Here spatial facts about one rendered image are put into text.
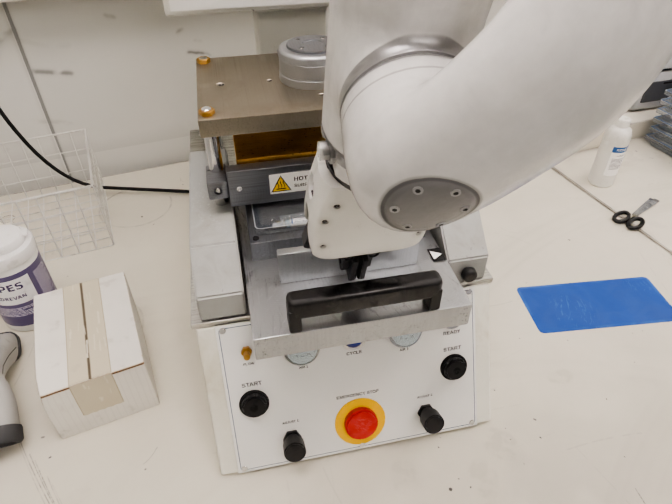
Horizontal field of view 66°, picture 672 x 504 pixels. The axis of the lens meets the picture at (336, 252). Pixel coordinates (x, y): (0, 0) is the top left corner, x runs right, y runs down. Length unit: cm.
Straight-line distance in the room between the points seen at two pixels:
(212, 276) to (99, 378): 21
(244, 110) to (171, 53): 61
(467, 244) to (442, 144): 39
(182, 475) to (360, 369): 24
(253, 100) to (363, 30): 33
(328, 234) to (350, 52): 17
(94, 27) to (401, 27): 92
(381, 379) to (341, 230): 27
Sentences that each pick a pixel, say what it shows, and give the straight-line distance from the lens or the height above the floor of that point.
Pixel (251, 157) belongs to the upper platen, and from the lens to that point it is 58.
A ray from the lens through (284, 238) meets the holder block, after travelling 56.
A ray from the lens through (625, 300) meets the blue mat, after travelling 96.
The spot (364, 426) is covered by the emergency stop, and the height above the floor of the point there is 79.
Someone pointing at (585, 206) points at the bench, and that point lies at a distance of 115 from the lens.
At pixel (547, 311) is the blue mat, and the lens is 88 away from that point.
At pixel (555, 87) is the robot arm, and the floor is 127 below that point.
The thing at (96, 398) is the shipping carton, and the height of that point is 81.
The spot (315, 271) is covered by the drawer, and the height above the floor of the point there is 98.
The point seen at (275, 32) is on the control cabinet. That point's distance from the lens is 79.
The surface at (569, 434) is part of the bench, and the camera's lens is 75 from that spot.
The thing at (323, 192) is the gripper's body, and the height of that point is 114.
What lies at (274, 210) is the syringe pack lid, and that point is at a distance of 59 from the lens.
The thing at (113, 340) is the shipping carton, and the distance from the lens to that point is 72.
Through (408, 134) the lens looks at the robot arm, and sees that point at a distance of 23.
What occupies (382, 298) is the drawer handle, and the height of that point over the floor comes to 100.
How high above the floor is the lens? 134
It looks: 40 degrees down
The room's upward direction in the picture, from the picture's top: straight up
